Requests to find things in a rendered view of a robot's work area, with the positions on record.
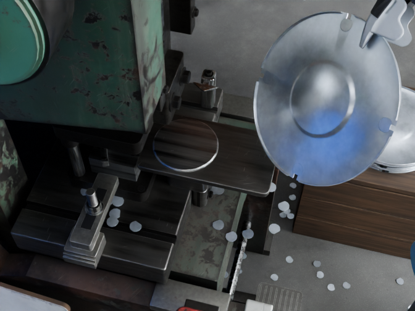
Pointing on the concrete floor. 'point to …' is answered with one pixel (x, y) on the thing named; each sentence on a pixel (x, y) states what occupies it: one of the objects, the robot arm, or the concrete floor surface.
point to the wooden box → (361, 211)
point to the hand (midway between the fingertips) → (364, 39)
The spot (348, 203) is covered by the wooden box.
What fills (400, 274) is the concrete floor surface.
